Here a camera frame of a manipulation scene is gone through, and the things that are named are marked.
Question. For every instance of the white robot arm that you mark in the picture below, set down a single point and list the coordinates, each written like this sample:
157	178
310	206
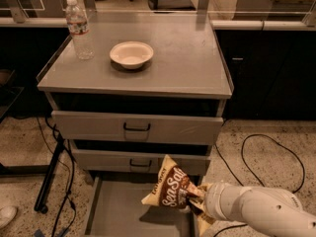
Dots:
273	212

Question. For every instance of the brown sea salt chip bag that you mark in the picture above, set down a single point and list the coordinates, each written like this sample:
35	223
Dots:
175	189

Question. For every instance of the grey middle drawer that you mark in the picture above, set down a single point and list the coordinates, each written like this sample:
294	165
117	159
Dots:
91	155

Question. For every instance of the black table leg frame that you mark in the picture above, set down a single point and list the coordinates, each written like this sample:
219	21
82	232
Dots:
46	170

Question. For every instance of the grey drawer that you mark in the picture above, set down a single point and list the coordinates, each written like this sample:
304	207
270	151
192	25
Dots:
137	128
91	155
115	210

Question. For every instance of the grey bottom drawer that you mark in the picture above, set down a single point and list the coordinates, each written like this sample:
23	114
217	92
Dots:
115	210

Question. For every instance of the grey top drawer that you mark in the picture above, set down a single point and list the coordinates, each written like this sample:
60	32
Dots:
137	128

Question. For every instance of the white shoe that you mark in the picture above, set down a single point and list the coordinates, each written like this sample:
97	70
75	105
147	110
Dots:
7	214

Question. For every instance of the white paper bowl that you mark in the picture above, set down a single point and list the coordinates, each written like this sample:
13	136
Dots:
131	54

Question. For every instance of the clear plastic water bottle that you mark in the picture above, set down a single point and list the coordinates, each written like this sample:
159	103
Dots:
78	27

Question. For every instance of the grey drawer cabinet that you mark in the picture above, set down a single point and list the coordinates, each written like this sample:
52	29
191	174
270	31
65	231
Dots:
185	77

